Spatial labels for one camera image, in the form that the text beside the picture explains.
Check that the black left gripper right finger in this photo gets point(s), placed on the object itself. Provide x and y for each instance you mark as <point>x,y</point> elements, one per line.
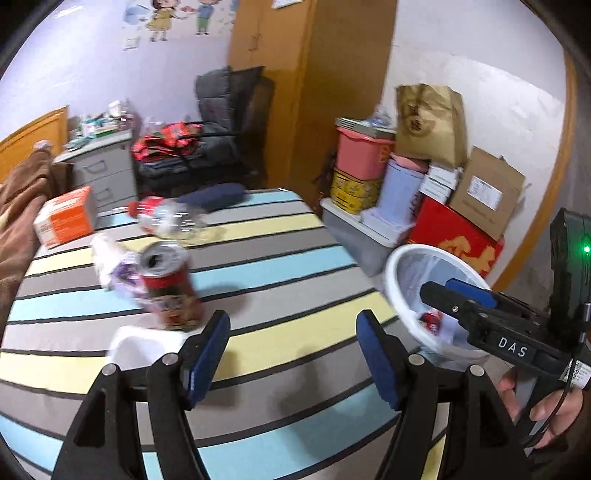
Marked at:
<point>481,440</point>

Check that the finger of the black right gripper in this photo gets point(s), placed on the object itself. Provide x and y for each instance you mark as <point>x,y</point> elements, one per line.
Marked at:
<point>484,297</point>
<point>467,312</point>

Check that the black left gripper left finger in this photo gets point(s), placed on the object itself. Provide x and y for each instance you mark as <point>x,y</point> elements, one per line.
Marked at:
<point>103,440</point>

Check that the purple white small carton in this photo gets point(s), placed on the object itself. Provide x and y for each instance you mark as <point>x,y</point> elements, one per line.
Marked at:
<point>116,267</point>

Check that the red soda can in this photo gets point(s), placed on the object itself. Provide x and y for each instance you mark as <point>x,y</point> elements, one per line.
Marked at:
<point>164,268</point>

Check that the clear plastic cola bottle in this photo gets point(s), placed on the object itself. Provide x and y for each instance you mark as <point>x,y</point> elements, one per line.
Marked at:
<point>167,218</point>

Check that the white trash bin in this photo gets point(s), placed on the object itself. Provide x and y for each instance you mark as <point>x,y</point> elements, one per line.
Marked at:
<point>440,337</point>

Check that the person's right hand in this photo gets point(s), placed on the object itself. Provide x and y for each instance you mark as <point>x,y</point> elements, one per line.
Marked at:
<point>560,407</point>

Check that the red gift box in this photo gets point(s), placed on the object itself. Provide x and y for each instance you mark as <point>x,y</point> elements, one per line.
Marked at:
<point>439,226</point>

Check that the brown cardboard box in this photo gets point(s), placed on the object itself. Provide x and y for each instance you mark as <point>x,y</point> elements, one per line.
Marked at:
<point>488,192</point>

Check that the stack of white boxes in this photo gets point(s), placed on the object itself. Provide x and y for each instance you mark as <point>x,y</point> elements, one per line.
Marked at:
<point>441,182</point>

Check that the grey plastic storage box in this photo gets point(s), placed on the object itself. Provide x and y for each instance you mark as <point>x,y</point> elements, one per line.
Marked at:
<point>368,237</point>

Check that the lavender cylindrical container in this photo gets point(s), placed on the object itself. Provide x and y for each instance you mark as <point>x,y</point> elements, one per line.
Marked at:
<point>400,194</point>

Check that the yellow patterned box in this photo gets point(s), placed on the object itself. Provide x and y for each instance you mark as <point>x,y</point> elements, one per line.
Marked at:
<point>352,194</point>

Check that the brown paper gift bag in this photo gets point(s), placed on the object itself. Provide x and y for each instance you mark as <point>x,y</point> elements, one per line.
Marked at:
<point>431,124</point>

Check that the pink plastic bin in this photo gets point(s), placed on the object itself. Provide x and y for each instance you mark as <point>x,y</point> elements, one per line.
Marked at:
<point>361,156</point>

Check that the orange white cardboard box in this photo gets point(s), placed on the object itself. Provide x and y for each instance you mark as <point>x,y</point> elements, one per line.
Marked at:
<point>67,217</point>

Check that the navy blue glasses case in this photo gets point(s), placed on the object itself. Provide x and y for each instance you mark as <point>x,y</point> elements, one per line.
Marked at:
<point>215,197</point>

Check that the grey drawer nightstand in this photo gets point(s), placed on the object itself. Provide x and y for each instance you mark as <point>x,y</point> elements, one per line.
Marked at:
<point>106,165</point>

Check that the brown fleece blanket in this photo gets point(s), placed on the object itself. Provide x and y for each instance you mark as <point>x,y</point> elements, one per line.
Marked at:
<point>32,183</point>

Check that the wooden wardrobe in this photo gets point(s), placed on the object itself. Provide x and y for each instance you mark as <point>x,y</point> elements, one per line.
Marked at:
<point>327,59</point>

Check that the black office chair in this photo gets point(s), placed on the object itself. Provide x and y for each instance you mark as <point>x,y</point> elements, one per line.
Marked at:
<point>234,107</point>

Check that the red plaid bag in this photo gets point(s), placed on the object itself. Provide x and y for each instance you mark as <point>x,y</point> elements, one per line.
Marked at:
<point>172,140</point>

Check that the wooden headboard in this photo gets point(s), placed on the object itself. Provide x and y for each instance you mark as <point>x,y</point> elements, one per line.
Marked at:
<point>15,148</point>

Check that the cartoon wall sticker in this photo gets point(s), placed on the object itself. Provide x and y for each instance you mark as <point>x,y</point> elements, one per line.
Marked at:
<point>161,21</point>

